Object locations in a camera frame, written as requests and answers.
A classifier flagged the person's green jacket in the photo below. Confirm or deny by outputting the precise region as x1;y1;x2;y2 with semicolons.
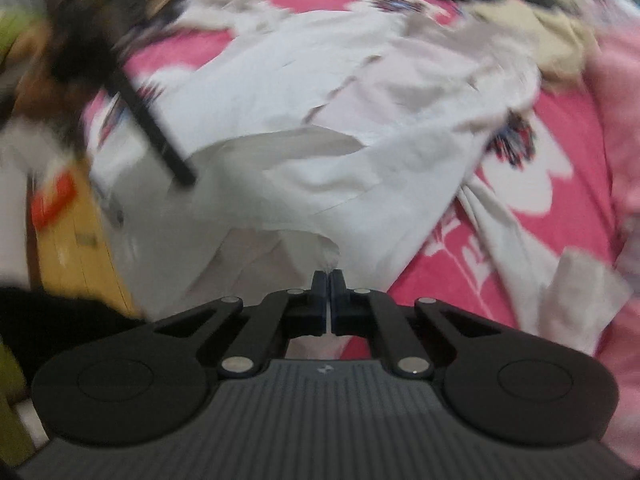
0;342;37;463

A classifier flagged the pink floral blanket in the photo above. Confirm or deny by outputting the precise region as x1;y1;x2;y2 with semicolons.
80;0;640;461

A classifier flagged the person's left forearm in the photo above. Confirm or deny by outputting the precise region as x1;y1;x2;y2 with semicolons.
0;9;57;122

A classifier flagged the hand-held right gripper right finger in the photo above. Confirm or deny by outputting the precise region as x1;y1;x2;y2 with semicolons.
330;269;502;379

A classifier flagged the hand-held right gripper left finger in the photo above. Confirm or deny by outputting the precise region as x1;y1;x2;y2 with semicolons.
152;270;328;378

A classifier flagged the dark cloth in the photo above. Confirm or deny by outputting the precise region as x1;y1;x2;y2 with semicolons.
0;284;147;363

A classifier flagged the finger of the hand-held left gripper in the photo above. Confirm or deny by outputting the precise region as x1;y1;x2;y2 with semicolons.
106;66;198;187

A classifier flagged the white shirt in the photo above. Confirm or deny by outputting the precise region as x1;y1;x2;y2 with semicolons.
90;0;633;351

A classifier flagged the orange object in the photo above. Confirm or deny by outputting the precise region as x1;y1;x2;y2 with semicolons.
29;169;77;232

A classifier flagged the beige cloth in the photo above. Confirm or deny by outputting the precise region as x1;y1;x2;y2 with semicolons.
465;2;597;92

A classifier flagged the pale pink quilt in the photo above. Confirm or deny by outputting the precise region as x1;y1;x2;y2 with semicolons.
585;25;640;273

